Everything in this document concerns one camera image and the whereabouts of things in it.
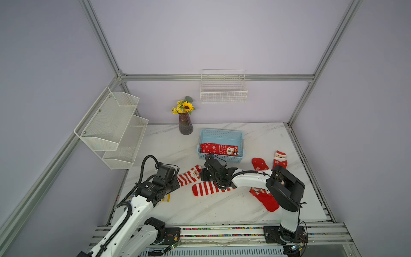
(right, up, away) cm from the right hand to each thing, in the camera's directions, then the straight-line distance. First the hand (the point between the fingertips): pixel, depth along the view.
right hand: (202, 175), depth 90 cm
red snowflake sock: (+36, +5, +8) cm, 37 cm away
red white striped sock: (+3, -7, -2) cm, 8 cm away
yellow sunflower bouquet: (-12, +41, +7) cm, 44 cm away
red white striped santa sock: (-7, -2, +2) cm, 8 cm away
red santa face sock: (+50, +7, +10) cm, 51 cm away
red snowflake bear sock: (+11, +14, +13) cm, 22 cm away
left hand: (-14, -3, -11) cm, 18 cm away
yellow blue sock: (-18, -11, -6) cm, 22 cm away
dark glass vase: (-14, +32, +28) cm, 44 cm away
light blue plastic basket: (+16, +17, +17) cm, 29 cm away
